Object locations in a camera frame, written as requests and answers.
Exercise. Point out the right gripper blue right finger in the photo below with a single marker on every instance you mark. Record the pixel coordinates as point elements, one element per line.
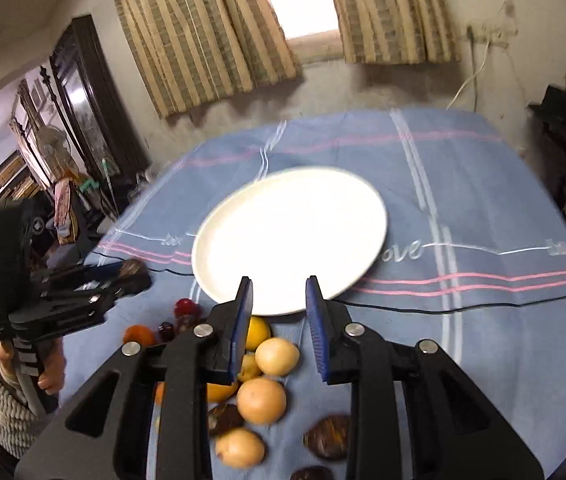
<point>319,320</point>

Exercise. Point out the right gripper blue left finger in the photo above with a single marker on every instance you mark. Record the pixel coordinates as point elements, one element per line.
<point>241,311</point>

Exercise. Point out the tan round fruit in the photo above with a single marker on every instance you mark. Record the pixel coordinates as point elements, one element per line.
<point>240,448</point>
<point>277,357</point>
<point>261,401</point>

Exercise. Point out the red cherry tomato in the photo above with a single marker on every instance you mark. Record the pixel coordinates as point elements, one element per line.
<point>186,307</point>

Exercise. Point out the orange mandarin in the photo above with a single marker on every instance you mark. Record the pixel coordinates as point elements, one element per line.
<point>141,334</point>

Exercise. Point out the dark brown mangosteen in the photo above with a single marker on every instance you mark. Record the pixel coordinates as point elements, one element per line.
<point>328,439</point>

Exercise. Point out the grey knitted sleeve forearm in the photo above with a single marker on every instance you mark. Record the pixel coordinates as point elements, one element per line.
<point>19,427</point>

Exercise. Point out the person's left hand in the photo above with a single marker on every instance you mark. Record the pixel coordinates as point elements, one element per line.
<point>50,381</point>

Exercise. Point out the yellow orange fruit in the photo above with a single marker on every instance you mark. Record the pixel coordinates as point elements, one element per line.
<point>258,331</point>

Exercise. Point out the white round plate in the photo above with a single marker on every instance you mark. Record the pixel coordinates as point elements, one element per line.
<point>299,222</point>

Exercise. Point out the dark brown fruit bottom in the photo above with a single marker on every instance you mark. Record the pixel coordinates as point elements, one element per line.
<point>312,473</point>

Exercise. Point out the blue striped tablecloth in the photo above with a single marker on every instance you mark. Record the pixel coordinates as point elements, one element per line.
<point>474,258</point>

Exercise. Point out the dark framed mirror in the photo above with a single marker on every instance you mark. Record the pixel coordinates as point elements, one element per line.
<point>97,117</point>

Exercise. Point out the left striped curtain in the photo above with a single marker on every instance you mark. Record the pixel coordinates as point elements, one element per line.
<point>193,52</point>

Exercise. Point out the striped curtain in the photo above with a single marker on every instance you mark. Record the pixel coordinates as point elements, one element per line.
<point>396,32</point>
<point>193,52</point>

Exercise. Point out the right striped curtain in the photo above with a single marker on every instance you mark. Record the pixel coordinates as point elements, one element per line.
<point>396,32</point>

